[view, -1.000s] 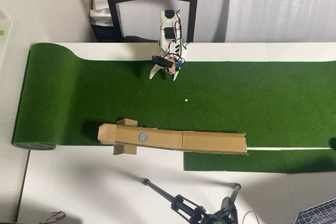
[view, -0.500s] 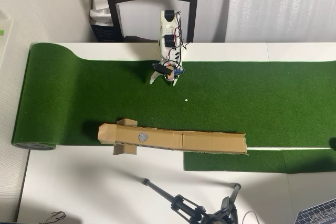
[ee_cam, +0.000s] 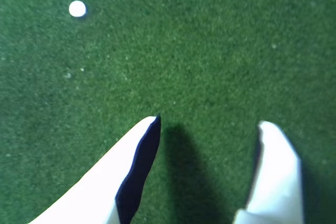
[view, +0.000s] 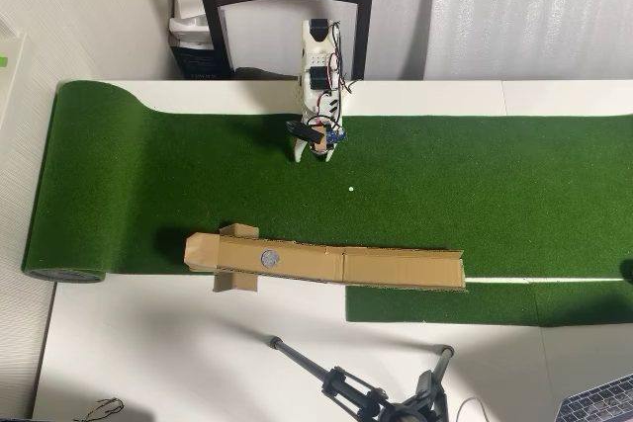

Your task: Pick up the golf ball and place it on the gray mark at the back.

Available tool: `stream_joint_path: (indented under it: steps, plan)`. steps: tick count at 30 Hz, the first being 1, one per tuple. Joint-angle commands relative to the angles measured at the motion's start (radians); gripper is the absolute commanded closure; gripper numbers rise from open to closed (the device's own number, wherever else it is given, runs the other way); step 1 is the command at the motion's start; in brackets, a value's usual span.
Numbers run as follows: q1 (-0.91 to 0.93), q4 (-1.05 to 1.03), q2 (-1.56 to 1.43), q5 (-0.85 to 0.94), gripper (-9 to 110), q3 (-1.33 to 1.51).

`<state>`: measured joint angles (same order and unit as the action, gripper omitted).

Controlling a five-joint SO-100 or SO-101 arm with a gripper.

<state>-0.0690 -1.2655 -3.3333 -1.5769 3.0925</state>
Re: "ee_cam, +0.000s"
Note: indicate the white gripper finger with navy pad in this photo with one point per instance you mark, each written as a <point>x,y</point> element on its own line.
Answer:
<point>99,182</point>
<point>278,179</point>

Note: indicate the small white distant ball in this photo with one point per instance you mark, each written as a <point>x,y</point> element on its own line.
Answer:
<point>77,8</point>

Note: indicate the long green artificial turf mat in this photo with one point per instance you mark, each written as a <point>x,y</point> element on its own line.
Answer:
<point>197,51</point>

